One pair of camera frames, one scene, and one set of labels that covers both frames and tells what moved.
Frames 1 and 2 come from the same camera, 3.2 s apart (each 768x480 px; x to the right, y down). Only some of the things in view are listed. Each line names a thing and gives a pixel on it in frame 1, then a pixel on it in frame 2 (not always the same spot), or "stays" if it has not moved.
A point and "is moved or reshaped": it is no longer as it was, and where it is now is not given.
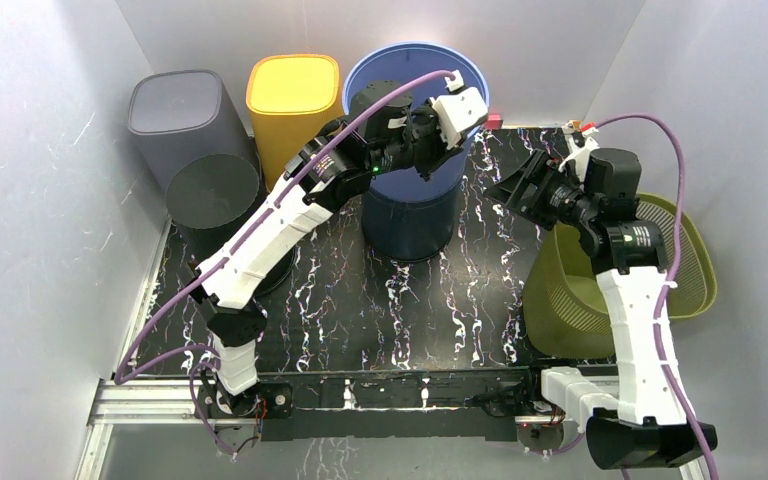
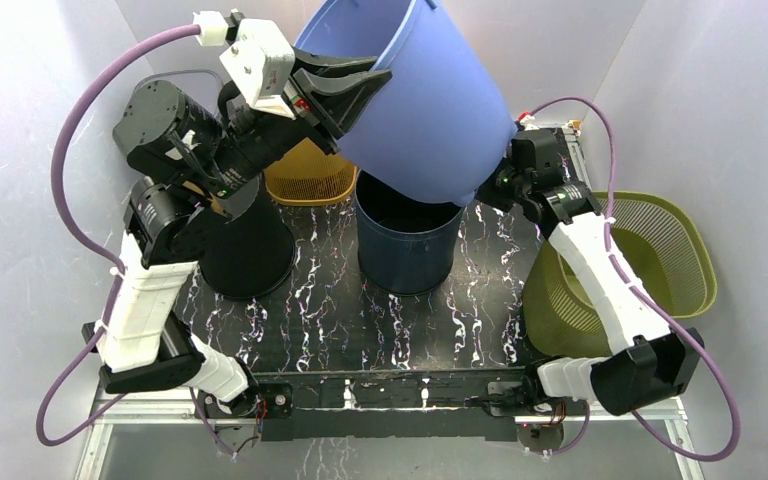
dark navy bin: x=407 y=218 -> x=404 y=247
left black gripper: x=444 y=155 -> x=340 y=87
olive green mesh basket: x=564 y=311 stays
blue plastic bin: x=374 y=72 is moved or reshaped
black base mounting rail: x=475 y=404 stays
